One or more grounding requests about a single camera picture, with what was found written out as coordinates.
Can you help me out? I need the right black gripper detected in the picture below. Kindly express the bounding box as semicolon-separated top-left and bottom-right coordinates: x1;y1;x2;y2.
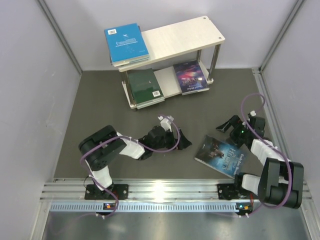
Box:
216;115;251;148

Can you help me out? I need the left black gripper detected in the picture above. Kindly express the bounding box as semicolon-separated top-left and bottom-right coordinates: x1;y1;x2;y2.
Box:
152;127;192;151

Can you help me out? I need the dark blue Wuthering Heights book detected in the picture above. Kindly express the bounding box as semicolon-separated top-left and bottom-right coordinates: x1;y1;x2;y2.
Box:
194;135;247;179

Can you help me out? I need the pale grey-green book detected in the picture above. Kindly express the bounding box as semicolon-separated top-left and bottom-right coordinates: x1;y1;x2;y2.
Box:
136;97;165;110

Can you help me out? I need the purple galaxy cover book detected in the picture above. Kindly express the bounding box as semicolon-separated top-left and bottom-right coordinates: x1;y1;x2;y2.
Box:
173;60;210;95

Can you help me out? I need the dark green book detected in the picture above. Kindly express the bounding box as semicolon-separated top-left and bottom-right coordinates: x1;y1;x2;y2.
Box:
128;68;165;105

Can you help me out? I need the black glossy book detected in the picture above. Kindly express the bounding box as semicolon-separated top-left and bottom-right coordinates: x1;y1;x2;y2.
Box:
104;23;141;66

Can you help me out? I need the bright blue book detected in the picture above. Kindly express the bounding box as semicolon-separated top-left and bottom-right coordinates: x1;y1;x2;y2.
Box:
104;23;150;67

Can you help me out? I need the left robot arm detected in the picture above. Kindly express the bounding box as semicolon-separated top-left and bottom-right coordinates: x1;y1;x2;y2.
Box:
78;125;192;199

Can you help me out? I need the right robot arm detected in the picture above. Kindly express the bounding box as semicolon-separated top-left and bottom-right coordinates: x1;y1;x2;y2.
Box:
216;113;304;209

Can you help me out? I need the white two-tier shelf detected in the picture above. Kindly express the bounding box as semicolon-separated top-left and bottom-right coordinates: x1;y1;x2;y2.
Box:
118;16;226;109

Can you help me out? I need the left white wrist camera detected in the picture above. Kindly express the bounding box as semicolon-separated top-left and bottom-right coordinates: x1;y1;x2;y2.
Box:
158;115;174;132

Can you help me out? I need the aluminium front rail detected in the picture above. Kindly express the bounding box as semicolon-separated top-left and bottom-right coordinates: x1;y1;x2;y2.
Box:
39;177;313;203

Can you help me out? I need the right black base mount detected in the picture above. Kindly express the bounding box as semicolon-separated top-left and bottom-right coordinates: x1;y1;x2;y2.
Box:
217;183;239;201

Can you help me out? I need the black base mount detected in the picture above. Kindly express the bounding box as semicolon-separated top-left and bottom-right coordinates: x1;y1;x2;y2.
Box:
217;183;239;201
84;183;130;201

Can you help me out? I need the slotted cable duct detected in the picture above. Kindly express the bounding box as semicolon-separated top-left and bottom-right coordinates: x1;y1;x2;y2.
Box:
50;202;250;213

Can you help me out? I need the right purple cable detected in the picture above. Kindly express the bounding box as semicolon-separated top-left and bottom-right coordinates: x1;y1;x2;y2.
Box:
240;92;293;208

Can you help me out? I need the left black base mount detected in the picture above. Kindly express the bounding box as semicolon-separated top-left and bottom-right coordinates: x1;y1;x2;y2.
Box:
84;183;130;201

